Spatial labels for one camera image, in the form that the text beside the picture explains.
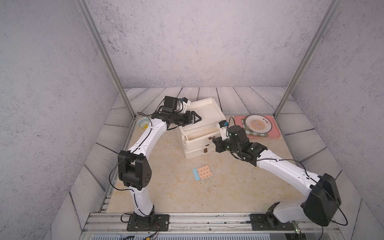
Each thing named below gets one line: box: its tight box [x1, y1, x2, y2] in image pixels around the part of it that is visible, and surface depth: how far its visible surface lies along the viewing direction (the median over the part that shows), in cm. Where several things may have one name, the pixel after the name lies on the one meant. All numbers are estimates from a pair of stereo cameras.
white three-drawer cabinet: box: [179, 97, 226, 159], surface depth 86 cm
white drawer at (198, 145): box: [183, 140, 217, 152], surface depth 83 cm
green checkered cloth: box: [241, 118, 269, 137], surface depth 110 cm
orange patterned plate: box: [245, 114, 273, 134], surface depth 117 cm
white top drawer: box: [184, 130, 222, 145], surface depth 82 cm
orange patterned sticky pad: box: [196, 164, 213, 180], surface depth 91 cm
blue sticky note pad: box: [192, 168, 201, 181], surface depth 91 cm
